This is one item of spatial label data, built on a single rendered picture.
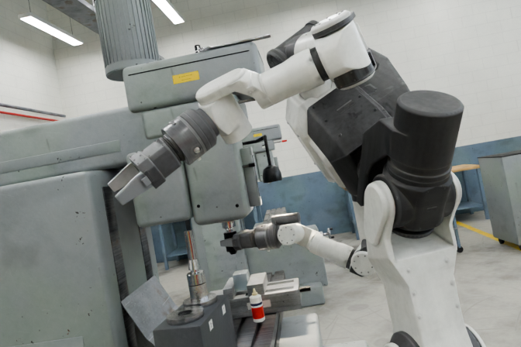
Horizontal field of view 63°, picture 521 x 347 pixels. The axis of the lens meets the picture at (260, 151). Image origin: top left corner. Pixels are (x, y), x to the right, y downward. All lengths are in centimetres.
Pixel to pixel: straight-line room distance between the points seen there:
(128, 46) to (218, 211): 65
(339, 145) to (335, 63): 24
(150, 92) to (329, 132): 71
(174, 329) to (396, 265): 52
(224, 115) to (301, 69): 17
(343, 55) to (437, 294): 51
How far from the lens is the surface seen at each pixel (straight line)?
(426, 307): 95
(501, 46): 899
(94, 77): 915
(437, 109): 79
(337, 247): 141
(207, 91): 82
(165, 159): 79
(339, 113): 101
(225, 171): 143
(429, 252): 94
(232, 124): 83
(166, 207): 147
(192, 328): 105
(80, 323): 154
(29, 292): 160
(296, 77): 78
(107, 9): 165
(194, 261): 116
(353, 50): 80
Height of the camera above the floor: 147
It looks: 2 degrees up
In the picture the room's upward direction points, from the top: 10 degrees counter-clockwise
